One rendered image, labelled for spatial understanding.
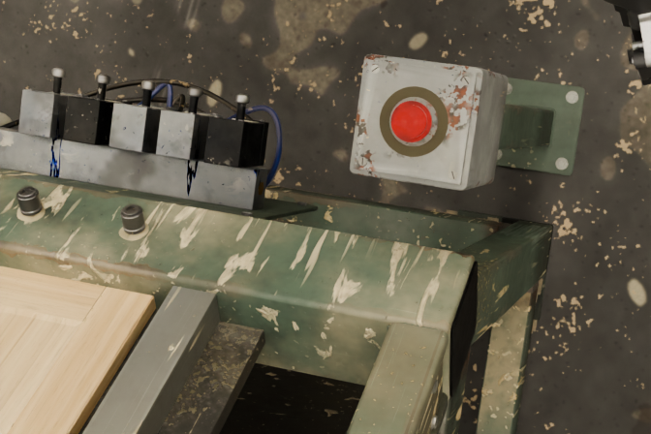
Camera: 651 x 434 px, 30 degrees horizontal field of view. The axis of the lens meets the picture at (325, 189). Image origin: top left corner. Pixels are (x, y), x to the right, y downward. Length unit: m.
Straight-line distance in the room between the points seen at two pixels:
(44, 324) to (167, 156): 0.26
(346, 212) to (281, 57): 0.36
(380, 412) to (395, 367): 0.06
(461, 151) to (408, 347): 0.20
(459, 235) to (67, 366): 0.85
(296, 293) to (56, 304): 0.27
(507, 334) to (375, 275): 0.70
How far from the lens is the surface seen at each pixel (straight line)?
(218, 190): 1.45
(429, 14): 2.14
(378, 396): 1.15
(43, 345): 1.31
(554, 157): 2.09
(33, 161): 1.56
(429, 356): 1.19
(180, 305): 1.28
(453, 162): 1.17
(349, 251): 1.30
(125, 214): 1.34
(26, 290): 1.37
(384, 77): 1.19
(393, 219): 1.96
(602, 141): 2.09
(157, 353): 1.23
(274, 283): 1.27
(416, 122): 1.17
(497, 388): 1.97
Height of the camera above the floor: 2.08
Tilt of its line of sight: 73 degrees down
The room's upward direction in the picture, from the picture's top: 99 degrees counter-clockwise
